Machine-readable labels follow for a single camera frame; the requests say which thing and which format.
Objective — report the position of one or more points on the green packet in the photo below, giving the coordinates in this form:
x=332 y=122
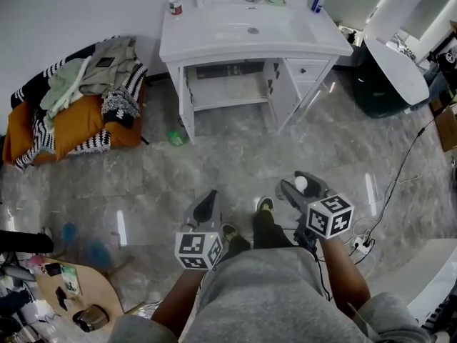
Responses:
x=70 y=281

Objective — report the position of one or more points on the person's grey shirt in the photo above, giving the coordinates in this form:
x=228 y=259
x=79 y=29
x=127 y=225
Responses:
x=264 y=298

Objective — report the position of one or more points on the pink object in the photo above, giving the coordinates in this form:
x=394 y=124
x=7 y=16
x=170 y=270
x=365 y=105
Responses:
x=36 y=264

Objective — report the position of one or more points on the wooden table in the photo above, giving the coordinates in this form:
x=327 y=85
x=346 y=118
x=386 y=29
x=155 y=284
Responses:
x=96 y=288

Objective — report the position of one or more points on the dark round base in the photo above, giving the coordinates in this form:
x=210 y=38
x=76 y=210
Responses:
x=375 y=91

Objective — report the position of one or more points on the cardboard box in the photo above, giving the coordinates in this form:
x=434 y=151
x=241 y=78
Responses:
x=448 y=127

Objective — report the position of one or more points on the beige garment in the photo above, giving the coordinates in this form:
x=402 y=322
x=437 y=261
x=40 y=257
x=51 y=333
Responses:
x=114 y=71

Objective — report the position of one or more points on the black bulky object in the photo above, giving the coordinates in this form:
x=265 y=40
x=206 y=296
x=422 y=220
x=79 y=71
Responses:
x=25 y=241

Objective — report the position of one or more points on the black door hinge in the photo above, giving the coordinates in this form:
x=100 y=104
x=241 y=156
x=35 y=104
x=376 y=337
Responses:
x=275 y=70
x=186 y=79
x=191 y=96
x=270 y=87

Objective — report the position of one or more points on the white power strip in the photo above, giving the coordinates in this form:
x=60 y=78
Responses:
x=362 y=245

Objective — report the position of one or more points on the white curved furniture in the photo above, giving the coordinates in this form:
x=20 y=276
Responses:
x=435 y=273

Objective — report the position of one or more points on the black white speckled knit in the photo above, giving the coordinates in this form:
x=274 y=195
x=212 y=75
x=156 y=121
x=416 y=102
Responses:
x=119 y=107

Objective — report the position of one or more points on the person's shoe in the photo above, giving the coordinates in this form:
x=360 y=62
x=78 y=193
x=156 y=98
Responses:
x=229 y=232
x=265 y=205

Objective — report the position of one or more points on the white ball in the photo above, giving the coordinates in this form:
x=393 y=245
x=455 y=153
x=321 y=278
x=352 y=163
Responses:
x=301 y=183

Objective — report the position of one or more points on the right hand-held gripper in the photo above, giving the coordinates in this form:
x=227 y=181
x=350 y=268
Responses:
x=330 y=216

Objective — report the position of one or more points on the person's right shoe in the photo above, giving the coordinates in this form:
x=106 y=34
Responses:
x=265 y=205

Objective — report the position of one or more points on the person's black trousers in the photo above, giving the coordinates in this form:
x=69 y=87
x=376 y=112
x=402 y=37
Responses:
x=267 y=231

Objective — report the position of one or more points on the person's left forearm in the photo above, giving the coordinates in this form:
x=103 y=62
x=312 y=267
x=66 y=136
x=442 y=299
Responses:
x=178 y=298

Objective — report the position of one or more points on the orange bench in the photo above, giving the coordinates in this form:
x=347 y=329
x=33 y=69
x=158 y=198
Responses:
x=76 y=125

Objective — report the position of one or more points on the green item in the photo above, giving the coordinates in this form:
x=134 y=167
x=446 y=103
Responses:
x=176 y=138

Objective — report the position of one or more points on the person's right forearm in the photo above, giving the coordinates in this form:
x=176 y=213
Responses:
x=342 y=273

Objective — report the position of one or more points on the person's left shoe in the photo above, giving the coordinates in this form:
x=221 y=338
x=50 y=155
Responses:
x=229 y=232

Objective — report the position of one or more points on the white cabinet door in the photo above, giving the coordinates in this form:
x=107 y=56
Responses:
x=186 y=120
x=283 y=102

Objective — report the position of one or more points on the white sink vanity cabinet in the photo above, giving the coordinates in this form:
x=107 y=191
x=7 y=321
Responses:
x=228 y=88

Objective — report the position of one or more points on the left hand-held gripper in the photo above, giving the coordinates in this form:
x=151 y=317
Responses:
x=198 y=250

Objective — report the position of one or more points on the metal pot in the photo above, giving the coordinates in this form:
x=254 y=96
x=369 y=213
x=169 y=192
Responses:
x=91 y=318

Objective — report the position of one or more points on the light green garment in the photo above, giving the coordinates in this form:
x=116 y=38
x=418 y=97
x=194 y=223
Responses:
x=60 y=82

